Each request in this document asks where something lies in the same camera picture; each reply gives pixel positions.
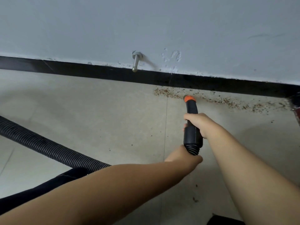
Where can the person's left hand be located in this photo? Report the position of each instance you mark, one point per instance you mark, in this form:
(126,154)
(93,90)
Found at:
(181,156)

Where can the black orange-tipped vacuum nozzle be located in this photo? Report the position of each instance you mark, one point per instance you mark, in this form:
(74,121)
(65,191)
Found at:
(192,134)

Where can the black baseboard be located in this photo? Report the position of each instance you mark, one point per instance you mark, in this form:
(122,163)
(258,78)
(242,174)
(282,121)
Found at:
(93,71)

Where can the person's left fingers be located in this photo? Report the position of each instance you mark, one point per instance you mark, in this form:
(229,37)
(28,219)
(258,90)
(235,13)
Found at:
(196,160)

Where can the person's left forearm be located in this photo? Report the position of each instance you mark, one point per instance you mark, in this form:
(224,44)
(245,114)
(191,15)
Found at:
(98,194)

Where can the person's black shoe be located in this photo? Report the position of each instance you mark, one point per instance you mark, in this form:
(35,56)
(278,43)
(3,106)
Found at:
(225,220)

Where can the dark furniture edge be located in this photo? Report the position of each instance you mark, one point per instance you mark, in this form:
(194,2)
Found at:
(295,105)

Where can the person's right forearm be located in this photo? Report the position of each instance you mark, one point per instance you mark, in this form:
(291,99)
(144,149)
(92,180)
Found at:
(248,175)

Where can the scatter of brown crumbs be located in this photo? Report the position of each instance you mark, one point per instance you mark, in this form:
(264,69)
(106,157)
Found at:
(225,99)

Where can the metal door stopper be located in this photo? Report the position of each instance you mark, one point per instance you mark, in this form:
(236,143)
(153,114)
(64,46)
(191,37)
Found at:
(136,59)

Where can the person's right hand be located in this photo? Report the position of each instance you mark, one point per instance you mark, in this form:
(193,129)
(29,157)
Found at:
(205,124)

